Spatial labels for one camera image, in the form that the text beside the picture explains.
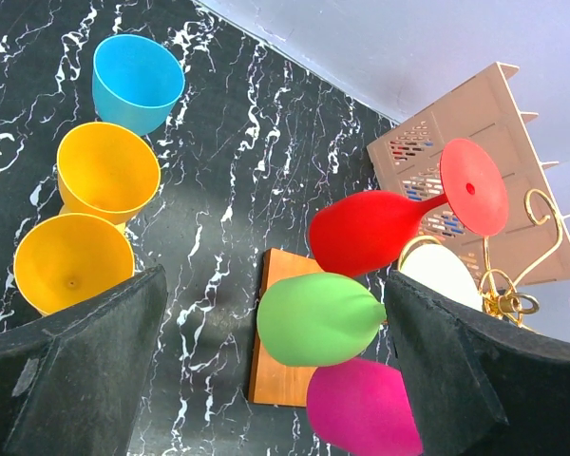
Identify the orange wooden rack base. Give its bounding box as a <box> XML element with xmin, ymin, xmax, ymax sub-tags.
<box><xmin>247</xmin><ymin>248</ymin><xmax>321</xmax><ymax>408</ymax></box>

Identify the green wine glass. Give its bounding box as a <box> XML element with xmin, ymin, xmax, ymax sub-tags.
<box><xmin>256</xmin><ymin>241</ymin><xmax>485</xmax><ymax>368</ymax></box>

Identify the red wine glass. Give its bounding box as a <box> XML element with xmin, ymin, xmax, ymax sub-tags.
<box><xmin>309</xmin><ymin>139</ymin><xmax>509</xmax><ymax>277</ymax></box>

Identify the gold wire glass rack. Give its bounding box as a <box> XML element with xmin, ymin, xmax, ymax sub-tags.
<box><xmin>397</xmin><ymin>188</ymin><xmax>564</xmax><ymax>330</ymax></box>

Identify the magenta wine glass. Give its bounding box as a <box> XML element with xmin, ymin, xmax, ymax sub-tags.
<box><xmin>306</xmin><ymin>357</ymin><xmax>423</xmax><ymax>455</ymax></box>

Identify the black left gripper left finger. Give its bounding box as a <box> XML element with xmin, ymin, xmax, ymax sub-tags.
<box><xmin>0</xmin><ymin>265</ymin><xmax>167</xmax><ymax>455</ymax></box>

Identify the pink plastic file organizer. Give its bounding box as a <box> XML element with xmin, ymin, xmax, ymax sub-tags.
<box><xmin>367</xmin><ymin>62</ymin><xmax>570</xmax><ymax>286</ymax></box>

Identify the yellow-base orange wine glass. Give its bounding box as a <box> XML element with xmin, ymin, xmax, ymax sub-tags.
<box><xmin>13</xmin><ymin>213</ymin><xmax>135</xmax><ymax>315</ymax></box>

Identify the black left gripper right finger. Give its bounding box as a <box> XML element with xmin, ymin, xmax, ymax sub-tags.
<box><xmin>386</xmin><ymin>271</ymin><xmax>570</xmax><ymax>455</ymax></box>

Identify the blue wine glass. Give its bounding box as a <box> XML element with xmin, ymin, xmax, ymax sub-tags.
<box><xmin>92</xmin><ymin>34</ymin><xmax>185</xmax><ymax>136</ymax></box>

